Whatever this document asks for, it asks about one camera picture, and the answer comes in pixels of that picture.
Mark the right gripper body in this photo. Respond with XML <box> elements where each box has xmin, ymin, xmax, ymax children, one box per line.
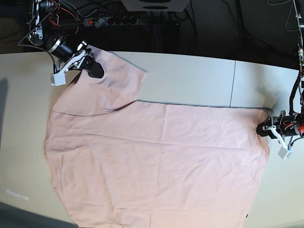
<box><xmin>63</xmin><ymin>48</ymin><xmax>95</xmax><ymax>73</ymax></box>

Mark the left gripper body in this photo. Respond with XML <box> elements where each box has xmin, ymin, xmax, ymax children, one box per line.
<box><xmin>262</xmin><ymin>116</ymin><xmax>295</xmax><ymax>137</ymax></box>

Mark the pink T-shirt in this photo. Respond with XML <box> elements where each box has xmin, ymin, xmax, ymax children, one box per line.
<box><xmin>45</xmin><ymin>47</ymin><xmax>269</xmax><ymax>228</ymax></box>

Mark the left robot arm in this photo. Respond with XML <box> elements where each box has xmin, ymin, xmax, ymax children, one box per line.
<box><xmin>256</xmin><ymin>0</ymin><xmax>304</xmax><ymax>139</ymax></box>

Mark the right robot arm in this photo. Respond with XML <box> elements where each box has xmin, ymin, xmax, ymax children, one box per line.
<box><xmin>18</xmin><ymin>0</ymin><xmax>105</xmax><ymax>86</ymax></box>

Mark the black power strip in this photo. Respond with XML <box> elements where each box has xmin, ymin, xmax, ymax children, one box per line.
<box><xmin>83</xmin><ymin>16</ymin><xmax>139</xmax><ymax>29</ymax></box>

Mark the black box under table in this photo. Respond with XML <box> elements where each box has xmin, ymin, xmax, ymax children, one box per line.
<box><xmin>162</xmin><ymin>20</ymin><xmax>180</xmax><ymax>39</ymax></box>

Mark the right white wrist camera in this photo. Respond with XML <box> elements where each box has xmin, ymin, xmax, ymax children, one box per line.
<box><xmin>50</xmin><ymin>59</ymin><xmax>71</xmax><ymax>86</ymax></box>

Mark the grey hanging cable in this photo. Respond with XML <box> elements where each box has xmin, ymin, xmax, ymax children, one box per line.
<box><xmin>265</xmin><ymin>0</ymin><xmax>304</xmax><ymax>33</ymax></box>

